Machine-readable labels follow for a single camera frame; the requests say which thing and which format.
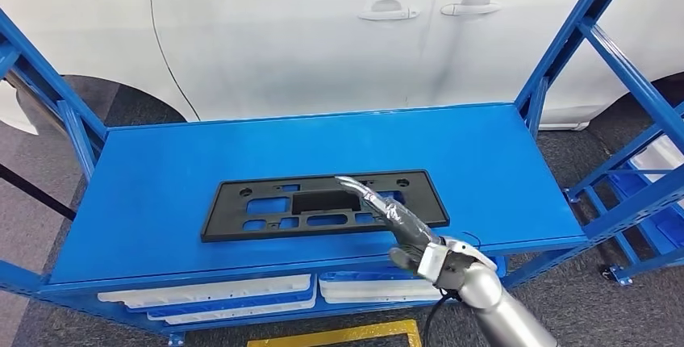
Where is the blue metal shelf rack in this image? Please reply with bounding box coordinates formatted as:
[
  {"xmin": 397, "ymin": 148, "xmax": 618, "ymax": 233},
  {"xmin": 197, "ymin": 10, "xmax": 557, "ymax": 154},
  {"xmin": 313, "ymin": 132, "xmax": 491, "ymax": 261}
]
[{"xmin": 0, "ymin": 0, "xmax": 684, "ymax": 347}]

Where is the blue wheeled shelf rack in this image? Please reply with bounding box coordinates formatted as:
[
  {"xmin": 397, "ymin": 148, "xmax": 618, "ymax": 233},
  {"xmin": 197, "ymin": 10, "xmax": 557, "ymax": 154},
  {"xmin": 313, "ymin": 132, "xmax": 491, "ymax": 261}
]
[{"xmin": 601, "ymin": 136, "xmax": 684, "ymax": 288}]

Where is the white car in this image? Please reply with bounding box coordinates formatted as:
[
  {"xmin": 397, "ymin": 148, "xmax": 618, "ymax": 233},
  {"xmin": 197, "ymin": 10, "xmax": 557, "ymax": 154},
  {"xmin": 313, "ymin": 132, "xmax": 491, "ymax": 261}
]
[{"xmin": 0, "ymin": 0, "xmax": 684, "ymax": 137}]

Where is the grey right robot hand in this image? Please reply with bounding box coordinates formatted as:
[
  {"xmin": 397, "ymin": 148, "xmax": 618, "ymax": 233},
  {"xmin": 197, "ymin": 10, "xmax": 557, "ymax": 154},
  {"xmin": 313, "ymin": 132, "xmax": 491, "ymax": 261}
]
[{"xmin": 335, "ymin": 176, "xmax": 444, "ymax": 274}]

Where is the yellow floor tape square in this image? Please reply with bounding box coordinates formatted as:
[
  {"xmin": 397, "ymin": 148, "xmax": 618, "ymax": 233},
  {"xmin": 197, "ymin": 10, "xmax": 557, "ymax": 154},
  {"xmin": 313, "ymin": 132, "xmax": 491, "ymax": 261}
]
[{"xmin": 246, "ymin": 319, "xmax": 423, "ymax": 347}]

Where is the large white plastic bin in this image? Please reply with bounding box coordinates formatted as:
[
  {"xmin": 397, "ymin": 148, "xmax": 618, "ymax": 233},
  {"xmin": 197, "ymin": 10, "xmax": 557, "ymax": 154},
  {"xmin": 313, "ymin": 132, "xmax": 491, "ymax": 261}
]
[{"xmin": 630, "ymin": 135, "xmax": 684, "ymax": 186}]

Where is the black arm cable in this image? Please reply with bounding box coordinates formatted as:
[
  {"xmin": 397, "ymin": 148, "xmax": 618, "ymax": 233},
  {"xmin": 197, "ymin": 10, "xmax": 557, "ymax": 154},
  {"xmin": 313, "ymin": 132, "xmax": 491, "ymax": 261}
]
[{"xmin": 422, "ymin": 288, "xmax": 461, "ymax": 347}]

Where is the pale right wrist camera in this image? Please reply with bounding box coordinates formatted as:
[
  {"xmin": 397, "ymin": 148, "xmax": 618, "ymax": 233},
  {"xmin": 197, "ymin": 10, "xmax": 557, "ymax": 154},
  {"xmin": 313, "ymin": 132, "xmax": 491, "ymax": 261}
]
[{"xmin": 418, "ymin": 243, "xmax": 451, "ymax": 283}]

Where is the black plastic bracket part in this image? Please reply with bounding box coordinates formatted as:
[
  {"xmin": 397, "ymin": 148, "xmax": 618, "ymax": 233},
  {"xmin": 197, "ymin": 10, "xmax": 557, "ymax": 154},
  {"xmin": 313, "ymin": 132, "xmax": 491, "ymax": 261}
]
[{"xmin": 200, "ymin": 169, "xmax": 451, "ymax": 244}]

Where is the black barrier belt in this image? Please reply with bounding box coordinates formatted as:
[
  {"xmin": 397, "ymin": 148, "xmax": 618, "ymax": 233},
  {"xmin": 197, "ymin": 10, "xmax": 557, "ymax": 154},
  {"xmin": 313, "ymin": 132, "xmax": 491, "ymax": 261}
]
[{"xmin": 0, "ymin": 164, "xmax": 77, "ymax": 223}]

